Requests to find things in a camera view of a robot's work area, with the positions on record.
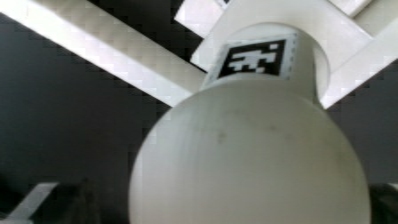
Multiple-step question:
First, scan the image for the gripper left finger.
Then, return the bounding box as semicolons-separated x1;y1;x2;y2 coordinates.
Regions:
0;181;96;224

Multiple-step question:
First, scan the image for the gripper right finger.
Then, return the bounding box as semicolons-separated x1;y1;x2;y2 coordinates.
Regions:
369;184;398;224

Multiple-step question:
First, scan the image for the white lamp bulb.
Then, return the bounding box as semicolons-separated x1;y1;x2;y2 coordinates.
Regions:
128;23;371;224

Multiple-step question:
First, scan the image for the white lamp base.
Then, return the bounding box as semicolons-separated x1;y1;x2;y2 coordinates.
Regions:
172;0;398;110

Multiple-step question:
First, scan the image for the white U-shaped fence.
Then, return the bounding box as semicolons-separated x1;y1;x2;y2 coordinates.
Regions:
0;0;204;106

